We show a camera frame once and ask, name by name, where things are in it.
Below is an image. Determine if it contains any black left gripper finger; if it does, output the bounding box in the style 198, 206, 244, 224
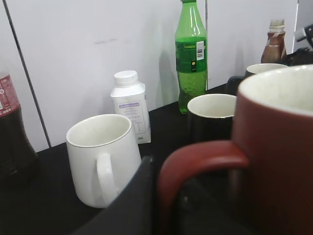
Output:
73, 156, 157, 235

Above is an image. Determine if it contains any red ceramic mug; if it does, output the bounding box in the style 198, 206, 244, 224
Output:
157, 65, 313, 235

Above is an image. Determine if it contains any brown nescafe coffee bottle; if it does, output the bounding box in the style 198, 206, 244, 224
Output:
261, 19, 287, 63

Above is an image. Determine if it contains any white ceramic mug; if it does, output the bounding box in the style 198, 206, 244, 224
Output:
66, 114, 141, 208

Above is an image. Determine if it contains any black ceramic mug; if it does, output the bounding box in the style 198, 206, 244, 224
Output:
187, 94, 237, 143

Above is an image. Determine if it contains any grey ceramic mug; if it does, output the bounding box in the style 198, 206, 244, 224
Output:
225, 63, 288, 95

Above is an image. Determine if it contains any green sprite bottle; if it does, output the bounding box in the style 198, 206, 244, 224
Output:
175, 0, 208, 114

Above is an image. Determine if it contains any white milk carton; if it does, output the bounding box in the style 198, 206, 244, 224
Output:
111, 70, 151, 144

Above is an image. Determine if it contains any cola bottle red label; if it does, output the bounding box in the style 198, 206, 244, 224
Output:
0, 71, 39, 190

